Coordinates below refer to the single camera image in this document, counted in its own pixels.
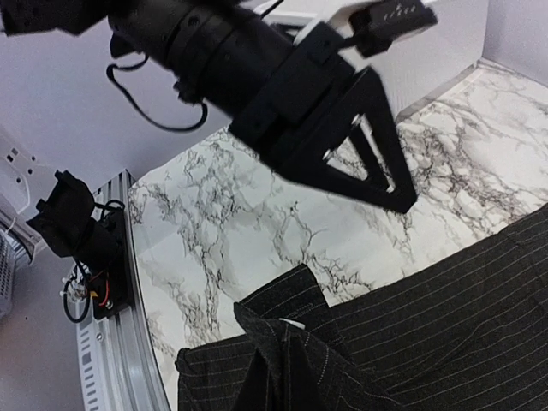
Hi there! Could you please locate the aluminium front rail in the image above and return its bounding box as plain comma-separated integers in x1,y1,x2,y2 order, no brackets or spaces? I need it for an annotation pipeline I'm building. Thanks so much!
72,169,172,411

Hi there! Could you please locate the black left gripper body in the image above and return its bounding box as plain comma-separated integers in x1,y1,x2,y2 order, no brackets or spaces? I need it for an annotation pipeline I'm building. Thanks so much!
229,22,355,182

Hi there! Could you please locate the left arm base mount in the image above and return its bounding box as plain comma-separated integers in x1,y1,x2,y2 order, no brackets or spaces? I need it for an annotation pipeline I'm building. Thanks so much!
27,170,134,324

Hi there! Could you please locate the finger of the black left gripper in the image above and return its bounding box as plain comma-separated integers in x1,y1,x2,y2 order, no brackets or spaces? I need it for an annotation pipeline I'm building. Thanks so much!
320,68,417,214

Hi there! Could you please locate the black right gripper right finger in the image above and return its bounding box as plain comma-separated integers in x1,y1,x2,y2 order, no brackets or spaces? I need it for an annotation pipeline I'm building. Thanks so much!
286,337,343,410

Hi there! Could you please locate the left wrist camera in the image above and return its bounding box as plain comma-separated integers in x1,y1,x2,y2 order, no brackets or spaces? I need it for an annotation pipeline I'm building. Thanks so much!
295,0,440,72

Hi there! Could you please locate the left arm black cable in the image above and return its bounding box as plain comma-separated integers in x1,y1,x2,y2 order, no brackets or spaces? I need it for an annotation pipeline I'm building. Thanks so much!
105,62,209,133

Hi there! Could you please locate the black pinstripe long sleeve shirt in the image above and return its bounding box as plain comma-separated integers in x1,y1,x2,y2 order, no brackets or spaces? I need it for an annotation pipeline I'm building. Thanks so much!
176,208,547,410

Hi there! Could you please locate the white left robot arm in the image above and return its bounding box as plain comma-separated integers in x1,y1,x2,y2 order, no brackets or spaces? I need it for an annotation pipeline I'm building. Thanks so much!
1,1,437,213

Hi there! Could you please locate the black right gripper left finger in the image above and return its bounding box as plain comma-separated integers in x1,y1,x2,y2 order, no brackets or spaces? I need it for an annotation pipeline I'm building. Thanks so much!
239,349,277,411

